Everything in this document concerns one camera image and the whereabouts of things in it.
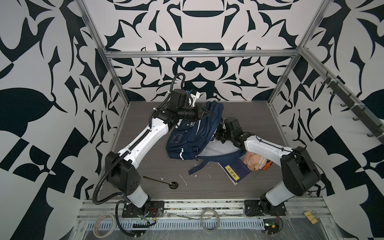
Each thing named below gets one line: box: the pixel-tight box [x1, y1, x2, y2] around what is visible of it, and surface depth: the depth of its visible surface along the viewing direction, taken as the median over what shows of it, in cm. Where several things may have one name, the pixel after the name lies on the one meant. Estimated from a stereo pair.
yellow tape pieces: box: [303, 210, 318, 225], surface depth 73 cm
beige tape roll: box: [93, 213, 116, 239], surface depth 70 cm
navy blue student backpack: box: [165, 100, 247, 175], surface depth 82 cm
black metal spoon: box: [143, 176, 179, 189], surface depth 82 cm
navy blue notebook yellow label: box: [217, 155, 252, 186], surface depth 87 cm
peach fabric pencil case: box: [238, 151, 268, 171], surface depth 89 cm
